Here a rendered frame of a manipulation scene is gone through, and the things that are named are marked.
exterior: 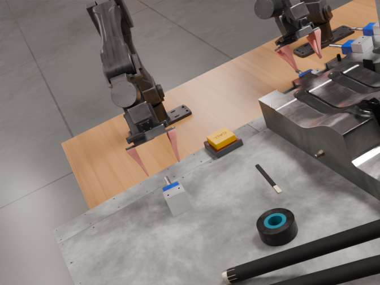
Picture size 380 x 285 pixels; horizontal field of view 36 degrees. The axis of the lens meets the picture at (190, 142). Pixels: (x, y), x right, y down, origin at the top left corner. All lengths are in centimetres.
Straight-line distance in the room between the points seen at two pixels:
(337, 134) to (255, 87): 61
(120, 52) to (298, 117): 45
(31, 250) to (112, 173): 145
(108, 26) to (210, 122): 46
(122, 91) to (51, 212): 204
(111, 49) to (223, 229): 48
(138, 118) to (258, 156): 38
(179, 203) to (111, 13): 49
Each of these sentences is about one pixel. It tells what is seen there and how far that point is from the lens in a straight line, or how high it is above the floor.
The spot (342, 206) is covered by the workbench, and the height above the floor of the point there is 80.
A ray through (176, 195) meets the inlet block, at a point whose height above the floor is 85.
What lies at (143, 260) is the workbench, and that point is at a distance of 133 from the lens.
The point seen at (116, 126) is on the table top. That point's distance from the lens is 192.
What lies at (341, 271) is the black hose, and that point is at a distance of 106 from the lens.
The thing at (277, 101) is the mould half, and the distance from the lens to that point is 153.
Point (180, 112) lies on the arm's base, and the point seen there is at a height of 81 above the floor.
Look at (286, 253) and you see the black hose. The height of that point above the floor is 86.
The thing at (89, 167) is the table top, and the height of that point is 80.
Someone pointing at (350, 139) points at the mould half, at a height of 91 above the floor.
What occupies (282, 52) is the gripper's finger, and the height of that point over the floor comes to 93.
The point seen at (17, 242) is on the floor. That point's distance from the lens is 320.
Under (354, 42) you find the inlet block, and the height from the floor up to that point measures 88.
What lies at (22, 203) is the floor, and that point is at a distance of 349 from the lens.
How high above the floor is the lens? 162
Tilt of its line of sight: 29 degrees down
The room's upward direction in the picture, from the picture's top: 22 degrees counter-clockwise
